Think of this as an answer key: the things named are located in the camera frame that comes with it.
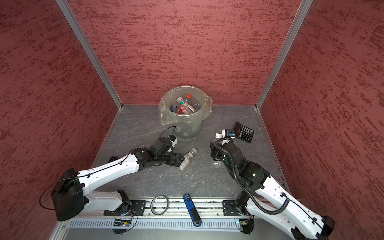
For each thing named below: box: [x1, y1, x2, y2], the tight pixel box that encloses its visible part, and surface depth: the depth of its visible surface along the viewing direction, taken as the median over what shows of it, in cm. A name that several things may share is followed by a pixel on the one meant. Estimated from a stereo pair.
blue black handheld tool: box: [183, 193, 202, 227], surface depth 73 cm
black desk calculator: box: [233, 121, 254, 144], surface depth 106 cm
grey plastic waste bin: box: [159, 85, 213, 140], surface depth 94 cm
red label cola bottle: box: [181, 93, 193, 115], surface depth 99 cm
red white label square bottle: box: [177, 100, 193, 115], surface depth 98 cm
